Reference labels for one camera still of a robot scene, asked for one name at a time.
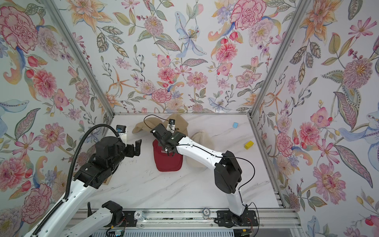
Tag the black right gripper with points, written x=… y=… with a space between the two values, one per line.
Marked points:
x=160 y=132

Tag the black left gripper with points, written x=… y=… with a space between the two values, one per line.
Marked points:
x=129 y=149

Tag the tan Colorado baseball cap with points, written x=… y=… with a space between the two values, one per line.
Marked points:
x=180 y=123

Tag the maroon cap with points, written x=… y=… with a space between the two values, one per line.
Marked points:
x=166 y=162

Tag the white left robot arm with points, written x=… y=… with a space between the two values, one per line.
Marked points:
x=86 y=181

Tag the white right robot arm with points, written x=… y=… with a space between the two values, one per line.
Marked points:
x=227 y=171

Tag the wooden chessboard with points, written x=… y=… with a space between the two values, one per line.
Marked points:
x=107 y=180

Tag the yellow foam block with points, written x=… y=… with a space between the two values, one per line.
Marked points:
x=249 y=145

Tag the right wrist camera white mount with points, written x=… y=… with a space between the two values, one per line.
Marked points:
x=171 y=125

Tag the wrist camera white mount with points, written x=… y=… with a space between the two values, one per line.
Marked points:
x=122 y=133
x=171 y=125

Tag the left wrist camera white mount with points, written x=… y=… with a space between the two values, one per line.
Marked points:
x=122 y=133

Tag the aluminium corner frame post left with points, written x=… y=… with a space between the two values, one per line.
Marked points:
x=77 y=53

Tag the aluminium corner frame post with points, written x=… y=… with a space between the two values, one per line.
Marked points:
x=299 y=13
x=77 y=53

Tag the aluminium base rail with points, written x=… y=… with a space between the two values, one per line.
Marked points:
x=256 y=219

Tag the aluminium corner frame post right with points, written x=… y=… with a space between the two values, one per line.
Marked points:
x=299 y=13

